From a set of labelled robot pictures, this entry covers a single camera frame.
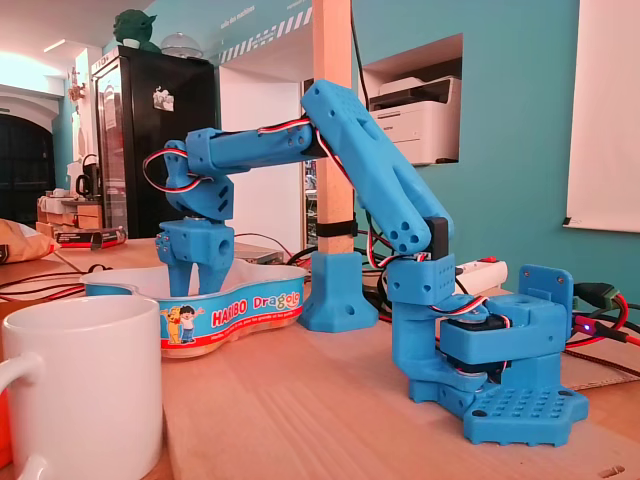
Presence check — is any Haribo plastic candy tub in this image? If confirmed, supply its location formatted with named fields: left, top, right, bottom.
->
left=79, top=256, right=310, bottom=360

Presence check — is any grey flat metal device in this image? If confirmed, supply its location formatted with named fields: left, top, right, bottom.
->
left=232, top=242, right=285, bottom=267

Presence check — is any black fridge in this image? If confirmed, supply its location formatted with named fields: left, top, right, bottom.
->
left=91, top=45, right=222, bottom=240

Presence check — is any black red flat box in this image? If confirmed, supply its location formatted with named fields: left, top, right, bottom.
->
left=53, top=225, right=128, bottom=250

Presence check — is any storage shelf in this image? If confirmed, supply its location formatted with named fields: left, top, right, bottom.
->
left=302, top=158, right=320, bottom=247

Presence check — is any black electric kettle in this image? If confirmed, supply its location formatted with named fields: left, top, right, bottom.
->
left=74, top=153, right=105, bottom=201

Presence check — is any white ceramic mug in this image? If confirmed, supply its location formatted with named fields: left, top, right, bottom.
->
left=0, top=294, right=164, bottom=480

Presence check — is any white fridge magnet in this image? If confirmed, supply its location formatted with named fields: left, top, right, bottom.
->
left=152, top=85, right=176, bottom=112

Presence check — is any light wooden base board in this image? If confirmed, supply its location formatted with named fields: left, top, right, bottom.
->
left=160, top=299, right=640, bottom=480

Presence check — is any brown paper bag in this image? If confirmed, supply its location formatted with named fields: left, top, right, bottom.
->
left=0, top=217, right=62, bottom=265

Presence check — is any dark arched door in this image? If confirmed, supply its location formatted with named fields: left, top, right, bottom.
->
left=0, top=113, right=56, bottom=221

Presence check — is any clear glass dome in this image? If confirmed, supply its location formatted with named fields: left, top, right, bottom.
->
left=160, top=32, right=204, bottom=59

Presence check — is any green Yoda figure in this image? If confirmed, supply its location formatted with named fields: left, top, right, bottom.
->
left=112, top=8, right=162, bottom=54

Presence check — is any white office printer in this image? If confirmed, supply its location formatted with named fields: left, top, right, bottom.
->
left=368, top=74, right=463, bottom=168

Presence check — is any white power strip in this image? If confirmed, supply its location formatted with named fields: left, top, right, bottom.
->
left=453, top=256, right=509, bottom=297

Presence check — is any brown cardboard sheet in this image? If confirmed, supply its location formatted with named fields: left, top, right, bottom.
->
left=562, top=344, right=640, bottom=392

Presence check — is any green terminal connector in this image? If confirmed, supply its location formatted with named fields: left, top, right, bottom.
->
left=573, top=282, right=623, bottom=311

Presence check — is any thin red wire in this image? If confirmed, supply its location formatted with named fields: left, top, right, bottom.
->
left=233, top=231, right=302, bottom=266
left=563, top=294, right=640, bottom=351
left=0, top=282, right=87, bottom=304

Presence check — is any red white black servo cable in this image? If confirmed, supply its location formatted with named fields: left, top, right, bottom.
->
left=142, top=141, right=217, bottom=194
left=357, top=192, right=399, bottom=269
left=257, top=115, right=351, bottom=174
left=430, top=294, right=490, bottom=324

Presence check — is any blue printed post base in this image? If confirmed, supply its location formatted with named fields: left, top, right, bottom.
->
left=298, top=249, right=380, bottom=333

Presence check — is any black strap on post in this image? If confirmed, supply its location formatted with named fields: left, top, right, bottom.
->
left=314, top=217, right=359, bottom=239

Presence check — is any thin black wire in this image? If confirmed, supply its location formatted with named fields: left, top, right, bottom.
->
left=0, top=271, right=84, bottom=292

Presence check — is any small wall ornament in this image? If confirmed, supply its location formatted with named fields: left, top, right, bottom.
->
left=67, top=66, right=87, bottom=102

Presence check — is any light wooden post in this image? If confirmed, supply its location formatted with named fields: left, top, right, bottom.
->
left=310, top=0, right=358, bottom=256

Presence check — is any black hanging cable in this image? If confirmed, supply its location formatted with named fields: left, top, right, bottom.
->
left=349, top=0, right=372, bottom=100

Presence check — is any red black braided cable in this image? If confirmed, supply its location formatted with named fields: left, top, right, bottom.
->
left=563, top=347, right=640, bottom=379

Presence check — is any white wall board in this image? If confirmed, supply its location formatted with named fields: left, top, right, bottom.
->
left=566, top=0, right=640, bottom=234

